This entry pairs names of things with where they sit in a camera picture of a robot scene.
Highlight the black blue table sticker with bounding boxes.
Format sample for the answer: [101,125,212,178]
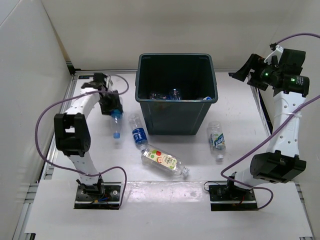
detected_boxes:
[78,75,94,80]

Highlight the clear bottle apple label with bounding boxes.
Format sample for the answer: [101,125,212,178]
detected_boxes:
[140,144,190,178]

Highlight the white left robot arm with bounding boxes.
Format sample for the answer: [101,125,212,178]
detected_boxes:
[53,80,122,200]

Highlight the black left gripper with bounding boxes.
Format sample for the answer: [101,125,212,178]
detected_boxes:
[98,90,123,117]

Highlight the clear bottle green white label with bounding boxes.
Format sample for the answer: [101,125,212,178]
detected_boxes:
[206,121,226,164]

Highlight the aluminium table frame rail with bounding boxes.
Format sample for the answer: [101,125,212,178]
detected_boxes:
[247,72,273,136]

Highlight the crushed bottle inside bin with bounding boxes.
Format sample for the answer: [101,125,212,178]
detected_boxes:
[148,88,183,101]

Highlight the dark green plastic bin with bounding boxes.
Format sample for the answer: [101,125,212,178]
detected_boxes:
[135,53,218,136]

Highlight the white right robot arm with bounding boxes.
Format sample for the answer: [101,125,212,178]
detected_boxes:
[224,45,310,200]

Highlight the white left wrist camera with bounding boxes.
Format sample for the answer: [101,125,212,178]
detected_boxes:
[93,72,113,92]

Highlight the clear bottle light blue label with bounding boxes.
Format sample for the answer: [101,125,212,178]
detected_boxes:
[110,97,124,141]

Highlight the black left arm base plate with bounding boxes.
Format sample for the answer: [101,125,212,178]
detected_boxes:
[73,182,122,210]

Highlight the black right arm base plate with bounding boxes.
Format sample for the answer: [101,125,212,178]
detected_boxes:
[203,181,258,212]

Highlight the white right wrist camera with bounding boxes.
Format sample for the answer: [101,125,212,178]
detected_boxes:
[263,43,284,65]

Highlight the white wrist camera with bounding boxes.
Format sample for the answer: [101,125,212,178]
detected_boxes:
[93,72,113,92]
[263,43,284,65]

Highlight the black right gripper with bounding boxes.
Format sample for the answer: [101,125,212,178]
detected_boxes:
[231,54,281,92]

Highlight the clear bottle dark blue label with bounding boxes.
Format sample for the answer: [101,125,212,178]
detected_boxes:
[128,114,148,152]

